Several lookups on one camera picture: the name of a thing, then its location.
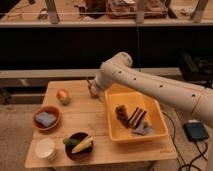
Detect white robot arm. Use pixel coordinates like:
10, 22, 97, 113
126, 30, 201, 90
92, 52, 213, 129

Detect yellow plastic bin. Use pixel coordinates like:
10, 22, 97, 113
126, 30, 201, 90
105, 84, 168, 143

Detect brown cup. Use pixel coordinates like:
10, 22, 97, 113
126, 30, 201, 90
86, 79, 98, 98

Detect brown chocolate toy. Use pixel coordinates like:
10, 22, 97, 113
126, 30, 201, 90
115, 105, 129, 128

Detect striped layered cake toy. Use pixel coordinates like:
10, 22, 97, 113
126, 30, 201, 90
128, 107, 146, 128

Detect peach toy fruit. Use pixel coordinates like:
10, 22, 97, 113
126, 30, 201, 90
57, 89, 70, 105

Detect wooden table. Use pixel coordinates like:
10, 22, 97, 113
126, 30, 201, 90
25, 80, 177, 168

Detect grey cloth piece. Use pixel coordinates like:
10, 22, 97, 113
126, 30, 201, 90
133, 122, 153, 136

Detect yellow toy corn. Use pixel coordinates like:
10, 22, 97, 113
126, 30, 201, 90
71, 136, 93, 154

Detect orange bowl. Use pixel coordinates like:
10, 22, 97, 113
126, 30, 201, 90
32, 106, 61, 131

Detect blue sponge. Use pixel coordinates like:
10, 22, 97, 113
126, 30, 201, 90
35, 112, 56, 127

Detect green toy cucumber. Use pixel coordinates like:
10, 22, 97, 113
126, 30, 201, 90
63, 138, 80, 146

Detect dark brown bowl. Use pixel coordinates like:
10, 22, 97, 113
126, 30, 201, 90
63, 132, 94, 160

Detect white paper cup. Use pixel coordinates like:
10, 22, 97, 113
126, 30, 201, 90
35, 138, 56, 160

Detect black cable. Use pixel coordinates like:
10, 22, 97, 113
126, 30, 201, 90
162, 111, 213, 171

